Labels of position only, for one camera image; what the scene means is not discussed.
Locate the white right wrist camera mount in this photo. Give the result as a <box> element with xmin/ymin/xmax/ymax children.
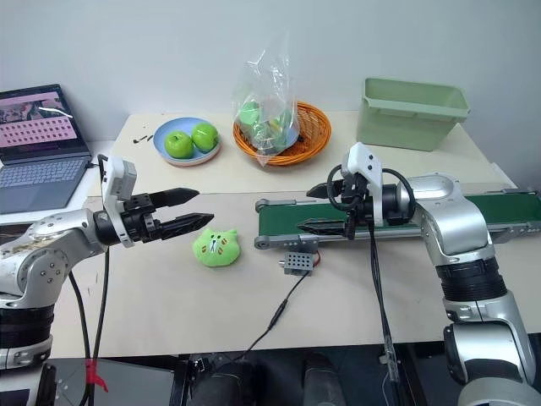
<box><xmin>341</xmin><ymin>141</ymin><xmax>385</xmax><ymax>225</ymax></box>

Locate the green conveyor belt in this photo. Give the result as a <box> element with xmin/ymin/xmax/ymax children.
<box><xmin>254</xmin><ymin>189</ymin><xmax>541</xmax><ymax>251</ymax></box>

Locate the green toy fruit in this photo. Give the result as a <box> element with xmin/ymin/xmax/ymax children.
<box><xmin>238</xmin><ymin>99</ymin><xmax>261</xmax><ymax>125</ymax></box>

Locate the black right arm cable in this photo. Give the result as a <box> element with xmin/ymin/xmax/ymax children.
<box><xmin>327</xmin><ymin>163</ymin><xmax>416</xmax><ymax>397</ymax></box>

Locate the thin black cable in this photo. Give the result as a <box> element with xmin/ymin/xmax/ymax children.
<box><xmin>188</xmin><ymin>270</ymin><xmax>314</xmax><ymax>374</ymax></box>

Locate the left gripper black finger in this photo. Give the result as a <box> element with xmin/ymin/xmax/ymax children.
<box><xmin>149</xmin><ymin>187</ymin><xmax>201</xmax><ymax>210</ymax></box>
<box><xmin>158</xmin><ymin>212</ymin><xmax>216</xmax><ymax>241</ymax></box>

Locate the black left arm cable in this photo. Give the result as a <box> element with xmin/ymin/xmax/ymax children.
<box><xmin>67</xmin><ymin>154</ymin><xmax>112</xmax><ymax>406</ymax></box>

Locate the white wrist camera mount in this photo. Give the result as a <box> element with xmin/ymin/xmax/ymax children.
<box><xmin>100</xmin><ymin>155</ymin><xmax>139</xmax><ymax>249</ymax></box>
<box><xmin>341</xmin><ymin>141</ymin><xmax>385</xmax><ymax>225</ymax></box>

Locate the orange woven basket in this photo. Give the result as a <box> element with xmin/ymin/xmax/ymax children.
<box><xmin>232</xmin><ymin>100</ymin><xmax>333</xmax><ymax>167</ymax></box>

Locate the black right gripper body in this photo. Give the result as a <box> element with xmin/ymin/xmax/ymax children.
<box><xmin>337</xmin><ymin>172</ymin><xmax>376</xmax><ymax>232</ymax></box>

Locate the pink plate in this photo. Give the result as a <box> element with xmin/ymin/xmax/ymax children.
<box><xmin>162</xmin><ymin>145</ymin><xmax>222</xmax><ymax>169</ymax></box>

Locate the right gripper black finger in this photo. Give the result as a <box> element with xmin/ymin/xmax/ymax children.
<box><xmin>297</xmin><ymin>217</ymin><xmax>352</xmax><ymax>235</ymax></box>
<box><xmin>305</xmin><ymin>180</ymin><xmax>345</xmax><ymax>200</ymax></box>

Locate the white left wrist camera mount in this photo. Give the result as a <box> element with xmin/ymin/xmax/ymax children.
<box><xmin>100</xmin><ymin>155</ymin><xmax>139</xmax><ymax>249</ymax></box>

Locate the green apple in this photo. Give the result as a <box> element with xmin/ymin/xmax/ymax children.
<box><xmin>191</xmin><ymin>122</ymin><xmax>220</xmax><ymax>153</ymax></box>
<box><xmin>163</xmin><ymin>130</ymin><xmax>195</xmax><ymax>160</ymax></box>

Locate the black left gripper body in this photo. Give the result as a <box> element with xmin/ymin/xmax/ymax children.
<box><xmin>119</xmin><ymin>193</ymin><xmax>165</xmax><ymax>244</ymax></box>

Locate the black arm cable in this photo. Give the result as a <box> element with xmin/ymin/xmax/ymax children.
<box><xmin>327</xmin><ymin>163</ymin><xmax>416</xmax><ymax>397</ymax></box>
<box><xmin>67</xmin><ymin>154</ymin><xmax>112</xmax><ymax>406</ymax></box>

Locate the black flat panel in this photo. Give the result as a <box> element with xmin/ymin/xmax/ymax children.
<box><xmin>45</xmin><ymin>356</ymin><xmax>177</xmax><ymax>406</ymax></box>

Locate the pale green plastic bin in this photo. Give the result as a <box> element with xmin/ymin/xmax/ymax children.
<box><xmin>355</xmin><ymin>76</ymin><xmax>472</xmax><ymax>153</ymax></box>

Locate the green plush toy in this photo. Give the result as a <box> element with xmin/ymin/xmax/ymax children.
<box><xmin>192</xmin><ymin>228</ymin><xmax>243</xmax><ymax>269</ymax></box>

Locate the grey open laptop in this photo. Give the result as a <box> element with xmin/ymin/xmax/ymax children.
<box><xmin>0</xmin><ymin>83</ymin><xmax>95</xmax><ymax>215</ymax></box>

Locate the clear plastic bag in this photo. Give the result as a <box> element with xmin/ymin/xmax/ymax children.
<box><xmin>231</xmin><ymin>30</ymin><xmax>303</xmax><ymax>169</ymax></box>

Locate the blue plate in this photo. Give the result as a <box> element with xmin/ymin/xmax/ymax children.
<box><xmin>152</xmin><ymin>116</ymin><xmax>223</xmax><ymax>166</ymax></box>

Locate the small grey control box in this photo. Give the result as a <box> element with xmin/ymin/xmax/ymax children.
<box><xmin>278</xmin><ymin>252</ymin><xmax>319</xmax><ymax>277</ymax></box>

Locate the red cable clip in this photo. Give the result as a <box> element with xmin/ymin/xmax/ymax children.
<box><xmin>84</xmin><ymin>358</ymin><xmax>109</xmax><ymax>392</ymax></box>

